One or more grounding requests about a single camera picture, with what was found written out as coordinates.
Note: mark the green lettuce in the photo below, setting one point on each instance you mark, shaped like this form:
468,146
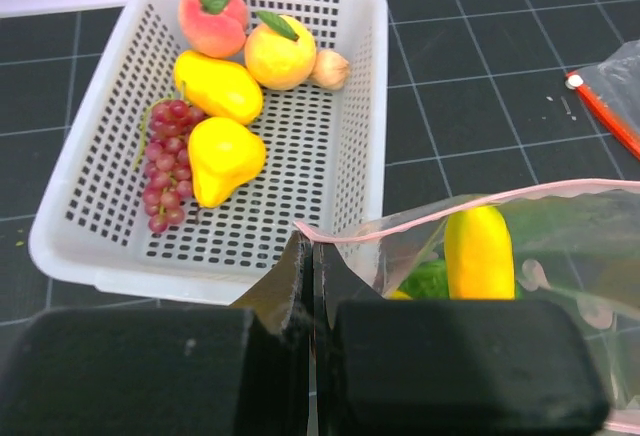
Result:
430,281

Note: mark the pink peach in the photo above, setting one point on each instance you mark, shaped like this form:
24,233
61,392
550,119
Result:
216,28

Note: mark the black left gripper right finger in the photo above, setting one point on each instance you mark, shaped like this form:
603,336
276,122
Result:
441,367

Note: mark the pink dotted zip bag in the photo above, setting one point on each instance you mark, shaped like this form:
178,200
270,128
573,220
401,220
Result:
575,242

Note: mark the yellow banana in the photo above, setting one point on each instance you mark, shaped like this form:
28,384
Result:
479,255

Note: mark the orange yellow peach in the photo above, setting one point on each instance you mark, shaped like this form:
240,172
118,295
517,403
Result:
280,52

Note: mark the orange zipper clear bag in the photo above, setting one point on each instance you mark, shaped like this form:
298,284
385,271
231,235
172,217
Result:
610,89

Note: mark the white perforated plastic basket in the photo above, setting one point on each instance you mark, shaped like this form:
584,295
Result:
199,210

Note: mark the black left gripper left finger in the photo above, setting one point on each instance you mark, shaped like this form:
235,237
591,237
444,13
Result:
241,369

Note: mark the beige garlic bulb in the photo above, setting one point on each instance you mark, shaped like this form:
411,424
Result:
331,70

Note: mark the yellow mango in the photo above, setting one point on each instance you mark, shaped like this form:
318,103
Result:
219,87

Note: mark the red grape bunch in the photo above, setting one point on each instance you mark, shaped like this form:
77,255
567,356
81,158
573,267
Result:
163,157

